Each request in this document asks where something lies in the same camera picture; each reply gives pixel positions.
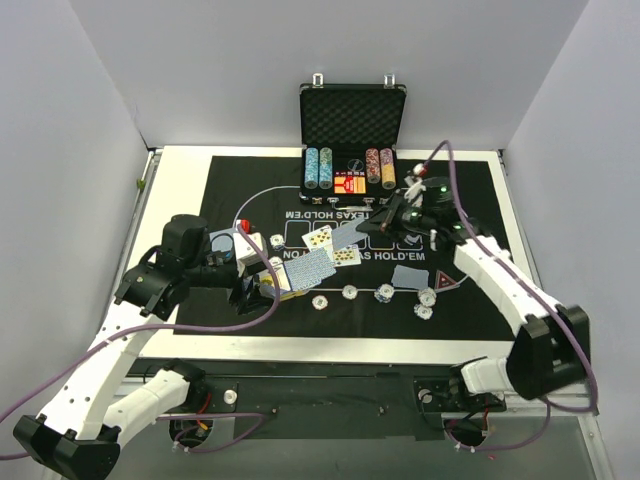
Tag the light blue chip row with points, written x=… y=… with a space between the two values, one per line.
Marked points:
x=311 y=168

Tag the black poker felt mat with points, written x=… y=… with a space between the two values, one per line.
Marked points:
x=265 y=191

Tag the blue backed playing cards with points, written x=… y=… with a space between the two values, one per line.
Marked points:
x=309 y=270

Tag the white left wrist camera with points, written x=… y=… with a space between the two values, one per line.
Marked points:
x=245 y=254

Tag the blue playing card deck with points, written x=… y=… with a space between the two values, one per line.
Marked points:
x=268 y=285

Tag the purple yellow chip row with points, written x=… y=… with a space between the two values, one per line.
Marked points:
x=388 y=176

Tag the grey poker chip stack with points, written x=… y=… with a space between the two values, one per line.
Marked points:
x=350 y=292

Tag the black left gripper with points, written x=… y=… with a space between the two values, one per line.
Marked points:
x=245 y=288

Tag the green chip row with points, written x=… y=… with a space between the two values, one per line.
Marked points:
x=325 y=168

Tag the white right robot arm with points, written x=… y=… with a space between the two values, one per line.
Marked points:
x=550 y=347

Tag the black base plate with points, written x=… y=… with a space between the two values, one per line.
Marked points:
x=323 y=422

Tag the aluminium poker chip case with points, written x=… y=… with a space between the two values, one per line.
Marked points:
x=349 y=119

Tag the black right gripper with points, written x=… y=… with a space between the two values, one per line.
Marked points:
x=395 y=216

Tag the blue poker chip stack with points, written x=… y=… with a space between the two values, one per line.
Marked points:
x=384 y=293

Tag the red playing card box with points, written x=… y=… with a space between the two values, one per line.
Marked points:
x=349 y=185

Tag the seven of clubs card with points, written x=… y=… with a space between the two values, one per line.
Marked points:
x=320 y=238

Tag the clear dealer button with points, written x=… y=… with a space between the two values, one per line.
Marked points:
x=355 y=165

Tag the dealt cards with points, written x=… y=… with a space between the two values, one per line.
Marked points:
x=412 y=242
x=410 y=278
x=222 y=242

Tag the grey chips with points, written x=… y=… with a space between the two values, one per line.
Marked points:
x=427 y=297

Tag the red chip row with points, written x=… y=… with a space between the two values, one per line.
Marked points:
x=373 y=166

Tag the red poker chip stack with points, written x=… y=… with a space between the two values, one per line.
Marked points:
x=319 y=302

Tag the aluminium frame rail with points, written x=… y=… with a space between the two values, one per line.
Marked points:
x=330 y=395

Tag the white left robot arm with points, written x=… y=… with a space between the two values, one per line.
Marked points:
x=81 y=432

